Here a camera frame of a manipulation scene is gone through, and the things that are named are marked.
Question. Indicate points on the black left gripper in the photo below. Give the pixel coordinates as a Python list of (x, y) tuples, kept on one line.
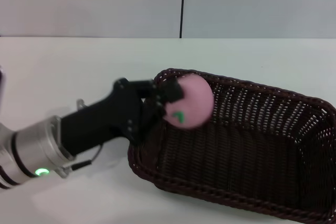
[(105, 119)]

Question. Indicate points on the pink toy peach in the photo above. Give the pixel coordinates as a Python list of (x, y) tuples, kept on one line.
[(195, 103)]

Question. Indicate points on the dark brown woven basket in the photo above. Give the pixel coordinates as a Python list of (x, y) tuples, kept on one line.
[(236, 161)]

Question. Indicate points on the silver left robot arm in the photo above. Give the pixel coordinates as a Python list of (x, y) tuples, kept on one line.
[(31, 150)]

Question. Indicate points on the black vertical wall strip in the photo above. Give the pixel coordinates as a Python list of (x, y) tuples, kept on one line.
[(182, 3)]

